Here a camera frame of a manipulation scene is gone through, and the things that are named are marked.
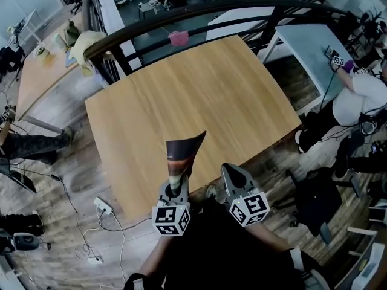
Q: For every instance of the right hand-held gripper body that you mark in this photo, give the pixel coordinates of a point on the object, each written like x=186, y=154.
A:
x=251, y=207

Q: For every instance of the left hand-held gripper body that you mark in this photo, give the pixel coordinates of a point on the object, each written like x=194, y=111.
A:
x=166, y=217

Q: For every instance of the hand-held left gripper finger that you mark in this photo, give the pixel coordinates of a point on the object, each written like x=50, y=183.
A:
x=164, y=192
x=185, y=192

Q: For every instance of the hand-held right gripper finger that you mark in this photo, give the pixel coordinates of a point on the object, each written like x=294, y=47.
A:
x=229, y=183
x=246, y=183

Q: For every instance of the dark brown flexible sheet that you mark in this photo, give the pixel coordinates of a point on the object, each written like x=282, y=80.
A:
x=184, y=153

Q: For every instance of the person's left forearm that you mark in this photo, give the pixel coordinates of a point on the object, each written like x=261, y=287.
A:
x=154, y=255

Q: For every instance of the person's right forearm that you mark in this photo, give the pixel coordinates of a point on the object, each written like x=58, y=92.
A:
x=266, y=236

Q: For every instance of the person's shoe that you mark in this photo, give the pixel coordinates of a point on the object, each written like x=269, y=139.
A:
x=211, y=190

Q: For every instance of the person's black shirt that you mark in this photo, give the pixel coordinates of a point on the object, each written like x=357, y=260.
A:
x=226, y=252

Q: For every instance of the white power strip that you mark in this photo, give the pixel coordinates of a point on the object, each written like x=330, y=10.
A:
x=102, y=205

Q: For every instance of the black office chair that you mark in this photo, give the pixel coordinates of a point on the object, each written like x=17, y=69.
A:
x=317, y=201

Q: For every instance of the white shelf unit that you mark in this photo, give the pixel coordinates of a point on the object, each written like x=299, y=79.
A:
x=372, y=261

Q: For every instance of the grey black device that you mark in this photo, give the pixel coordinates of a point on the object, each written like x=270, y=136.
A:
x=27, y=241

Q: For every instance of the black flat screen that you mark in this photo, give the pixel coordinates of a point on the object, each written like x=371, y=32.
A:
x=21, y=180

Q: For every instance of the white table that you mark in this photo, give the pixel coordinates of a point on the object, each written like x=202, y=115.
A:
x=302, y=41

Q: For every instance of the pink bag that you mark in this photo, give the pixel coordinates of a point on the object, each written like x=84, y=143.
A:
x=178, y=38

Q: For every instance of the purple cloth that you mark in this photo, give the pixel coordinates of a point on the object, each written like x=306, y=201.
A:
x=349, y=66

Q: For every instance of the cream cloth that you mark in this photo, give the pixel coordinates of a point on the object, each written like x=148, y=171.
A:
x=87, y=41

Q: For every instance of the wooden side desk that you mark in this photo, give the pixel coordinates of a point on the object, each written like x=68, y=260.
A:
x=39, y=77

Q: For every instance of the black metal railing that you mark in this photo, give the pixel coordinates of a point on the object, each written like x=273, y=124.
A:
x=272, y=1

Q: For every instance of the green plant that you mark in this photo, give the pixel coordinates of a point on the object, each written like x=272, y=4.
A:
x=72, y=33

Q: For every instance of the small flower pot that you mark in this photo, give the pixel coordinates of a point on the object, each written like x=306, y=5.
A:
x=42, y=52

